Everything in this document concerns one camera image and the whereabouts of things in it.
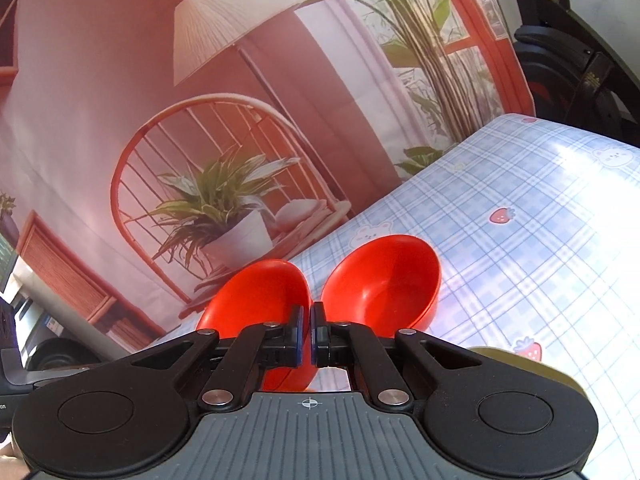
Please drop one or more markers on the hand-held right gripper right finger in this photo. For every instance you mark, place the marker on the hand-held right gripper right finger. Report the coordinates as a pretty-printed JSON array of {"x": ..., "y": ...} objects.
[{"x": 313, "y": 336}]

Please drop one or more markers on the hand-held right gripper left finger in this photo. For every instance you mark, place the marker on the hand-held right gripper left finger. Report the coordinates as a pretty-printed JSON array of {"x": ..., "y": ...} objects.
[{"x": 296, "y": 336}]

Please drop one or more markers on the red plastic bowl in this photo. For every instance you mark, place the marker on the red plastic bowl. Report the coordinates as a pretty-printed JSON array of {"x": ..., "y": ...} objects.
[
  {"x": 381, "y": 280},
  {"x": 255, "y": 300}
]

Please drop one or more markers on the yellow plastic plate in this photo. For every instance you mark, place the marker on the yellow plastic plate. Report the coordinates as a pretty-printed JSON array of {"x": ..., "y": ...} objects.
[{"x": 545, "y": 372}]

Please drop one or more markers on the grey washing machine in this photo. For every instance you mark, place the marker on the grey washing machine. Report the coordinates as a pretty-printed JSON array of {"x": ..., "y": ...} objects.
[{"x": 55, "y": 340}]

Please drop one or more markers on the plaid printed tablecloth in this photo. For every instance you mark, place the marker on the plaid printed tablecloth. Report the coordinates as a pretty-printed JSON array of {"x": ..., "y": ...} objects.
[{"x": 525, "y": 240}]

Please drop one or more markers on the printed room backdrop cloth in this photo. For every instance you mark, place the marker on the printed room backdrop cloth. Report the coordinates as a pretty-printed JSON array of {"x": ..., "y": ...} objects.
[{"x": 225, "y": 110}]

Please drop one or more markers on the black exercise bike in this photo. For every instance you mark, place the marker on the black exercise bike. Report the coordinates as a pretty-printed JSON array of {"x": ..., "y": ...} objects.
[{"x": 575, "y": 45}]

